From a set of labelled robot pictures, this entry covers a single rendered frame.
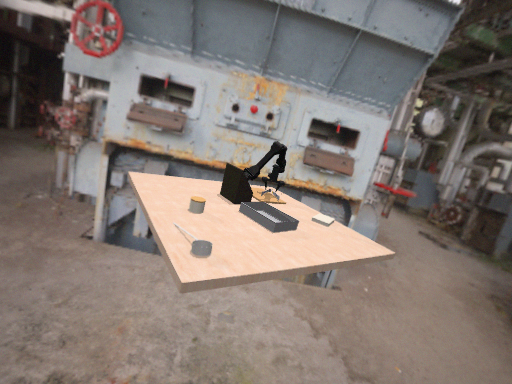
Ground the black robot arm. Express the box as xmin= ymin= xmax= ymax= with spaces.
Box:
xmin=243 ymin=141 xmax=288 ymax=181

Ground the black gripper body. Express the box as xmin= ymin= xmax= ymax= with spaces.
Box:
xmin=262 ymin=172 xmax=285 ymax=186

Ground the grey cylinder with orange top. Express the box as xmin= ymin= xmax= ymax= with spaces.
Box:
xmin=188 ymin=196 xmax=206 ymax=214

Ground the light wooden board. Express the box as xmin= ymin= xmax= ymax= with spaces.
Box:
xmin=251 ymin=187 xmax=286 ymax=204

